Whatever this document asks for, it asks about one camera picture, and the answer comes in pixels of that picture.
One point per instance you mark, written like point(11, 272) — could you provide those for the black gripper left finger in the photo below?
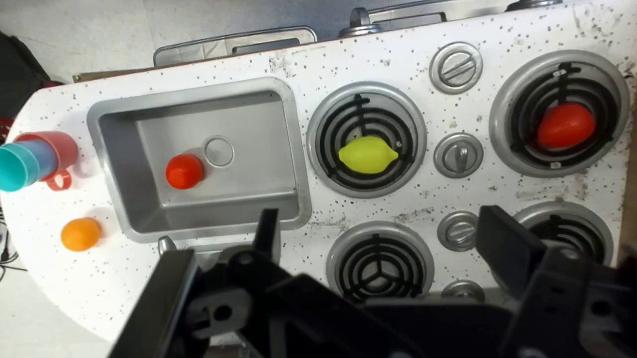
point(268, 232)

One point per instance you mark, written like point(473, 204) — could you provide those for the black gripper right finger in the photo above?
point(509, 250)

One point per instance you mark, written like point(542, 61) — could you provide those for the yellow toy lemon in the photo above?
point(369, 156)

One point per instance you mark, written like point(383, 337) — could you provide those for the grey toy stove knob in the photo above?
point(457, 69)
point(459, 156)
point(459, 232)
point(463, 292)

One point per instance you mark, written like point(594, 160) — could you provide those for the grey toy sink basin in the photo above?
point(260, 160)

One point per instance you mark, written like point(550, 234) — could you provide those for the white toy kitchen stove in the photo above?
point(300, 61)

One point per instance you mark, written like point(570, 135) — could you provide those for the red toy ball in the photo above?
point(186, 172)

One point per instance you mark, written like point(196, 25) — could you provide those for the small silver faucet stub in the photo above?
point(166, 246)

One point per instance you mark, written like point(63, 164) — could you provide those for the red toy tomato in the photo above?
point(566, 127)

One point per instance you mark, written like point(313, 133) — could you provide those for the orange toy ball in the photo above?
point(81, 234)

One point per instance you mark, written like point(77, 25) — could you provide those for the blue plastic cup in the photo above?
point(41, 160)

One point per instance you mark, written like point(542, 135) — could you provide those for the teal plastic cup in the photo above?
point(17, 170)

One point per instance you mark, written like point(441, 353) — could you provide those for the dark bag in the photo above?
point(23, 73)

